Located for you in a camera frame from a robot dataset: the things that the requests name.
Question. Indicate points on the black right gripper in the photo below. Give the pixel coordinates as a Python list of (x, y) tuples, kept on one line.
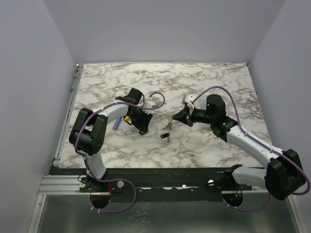
[(189, 116)]

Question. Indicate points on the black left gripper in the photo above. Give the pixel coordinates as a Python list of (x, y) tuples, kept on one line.
[(144, 122)]

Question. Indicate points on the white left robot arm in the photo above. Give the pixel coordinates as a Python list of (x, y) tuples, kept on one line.
[(88, 132)]

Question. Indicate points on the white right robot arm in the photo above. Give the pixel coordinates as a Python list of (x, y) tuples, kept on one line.
[(281, 174)]

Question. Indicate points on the clear plastic box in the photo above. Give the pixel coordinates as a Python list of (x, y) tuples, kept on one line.
[(202, 103)]

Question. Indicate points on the blue red screwdriver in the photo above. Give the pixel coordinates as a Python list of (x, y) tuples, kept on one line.
[(117, 123)]

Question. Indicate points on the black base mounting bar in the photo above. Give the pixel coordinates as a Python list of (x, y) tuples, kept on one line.
[(162, 184)]

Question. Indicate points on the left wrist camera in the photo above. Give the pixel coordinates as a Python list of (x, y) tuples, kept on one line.
[(149, 103)]

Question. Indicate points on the aluminium table edge rail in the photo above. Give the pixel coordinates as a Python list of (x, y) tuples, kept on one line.
[(41, 198)]

